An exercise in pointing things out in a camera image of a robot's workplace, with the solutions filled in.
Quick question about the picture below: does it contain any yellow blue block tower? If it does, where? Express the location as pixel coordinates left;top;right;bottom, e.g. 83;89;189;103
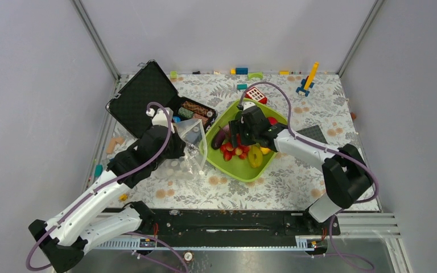
296;61;319;97

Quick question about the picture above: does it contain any red lychee bunch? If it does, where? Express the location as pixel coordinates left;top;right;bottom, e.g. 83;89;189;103
219;142;251;162

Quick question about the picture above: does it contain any red toy apple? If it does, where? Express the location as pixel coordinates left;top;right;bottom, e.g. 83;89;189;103
267;117;278;126

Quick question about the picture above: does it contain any teal block left edge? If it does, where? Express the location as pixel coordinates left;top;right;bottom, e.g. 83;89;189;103
93;164;103;178

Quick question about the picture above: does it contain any small yellow block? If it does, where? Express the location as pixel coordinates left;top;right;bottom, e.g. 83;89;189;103
119;194;129;202

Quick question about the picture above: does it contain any purple toy eggplant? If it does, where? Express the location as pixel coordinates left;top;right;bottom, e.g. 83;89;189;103
211;125;230;150

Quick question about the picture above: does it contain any peach wooden block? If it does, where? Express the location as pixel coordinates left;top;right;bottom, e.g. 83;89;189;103
105;136;125;154

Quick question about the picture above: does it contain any teal small block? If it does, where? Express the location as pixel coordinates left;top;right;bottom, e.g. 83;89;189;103
236;84;248;90

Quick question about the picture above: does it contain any green arch block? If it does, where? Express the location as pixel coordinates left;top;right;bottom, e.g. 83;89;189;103
248;72;263;81

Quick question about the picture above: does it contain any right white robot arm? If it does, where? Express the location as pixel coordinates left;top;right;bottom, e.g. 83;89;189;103
229;104;373;234

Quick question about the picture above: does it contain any orange toy mango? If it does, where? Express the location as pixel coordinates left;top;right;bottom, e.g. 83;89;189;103
259;147;272;155

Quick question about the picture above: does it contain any grey lego baseplate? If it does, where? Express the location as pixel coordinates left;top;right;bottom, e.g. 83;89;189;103
297;125;328;144

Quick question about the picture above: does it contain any green plastic tray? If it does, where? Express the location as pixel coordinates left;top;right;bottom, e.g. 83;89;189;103
205;100;277;183

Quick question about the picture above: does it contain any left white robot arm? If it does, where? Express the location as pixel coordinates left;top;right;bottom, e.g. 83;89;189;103
26;125;185;272

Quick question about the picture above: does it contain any black poker chip case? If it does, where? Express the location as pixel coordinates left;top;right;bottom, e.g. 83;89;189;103
106;60;217;138

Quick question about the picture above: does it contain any blue lego brick back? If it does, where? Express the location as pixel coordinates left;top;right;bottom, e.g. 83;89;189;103
234;67;249;75

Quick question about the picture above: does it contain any red white toy block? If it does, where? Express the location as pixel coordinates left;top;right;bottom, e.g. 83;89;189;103
245;87;268;105

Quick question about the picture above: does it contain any yellow green toy fruit slice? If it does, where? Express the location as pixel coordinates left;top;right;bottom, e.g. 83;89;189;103
248;146;263;168

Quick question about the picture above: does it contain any clear zip top bag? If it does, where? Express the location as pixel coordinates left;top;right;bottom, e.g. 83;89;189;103
154;118;208;180

